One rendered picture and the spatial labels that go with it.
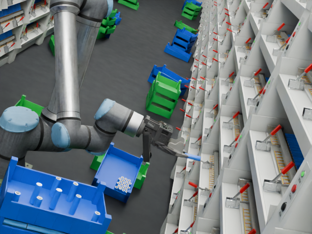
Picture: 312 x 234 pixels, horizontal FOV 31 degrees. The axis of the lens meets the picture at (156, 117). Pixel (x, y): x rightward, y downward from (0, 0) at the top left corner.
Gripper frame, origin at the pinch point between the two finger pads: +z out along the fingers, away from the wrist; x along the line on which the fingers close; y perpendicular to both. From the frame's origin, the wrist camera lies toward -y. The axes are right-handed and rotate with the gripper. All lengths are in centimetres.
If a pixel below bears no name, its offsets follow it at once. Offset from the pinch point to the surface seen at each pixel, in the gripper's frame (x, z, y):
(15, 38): 180, -113, -48
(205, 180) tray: 9.2, 14.1, -9.3
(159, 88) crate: 209, -6, -42
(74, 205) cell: -52, -30, -9
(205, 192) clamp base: -5.1, 13.2, -7.8
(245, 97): 5.0, 10.0, 29.5
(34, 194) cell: -55, -42, -10
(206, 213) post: -31.3, 10.7, -2.6
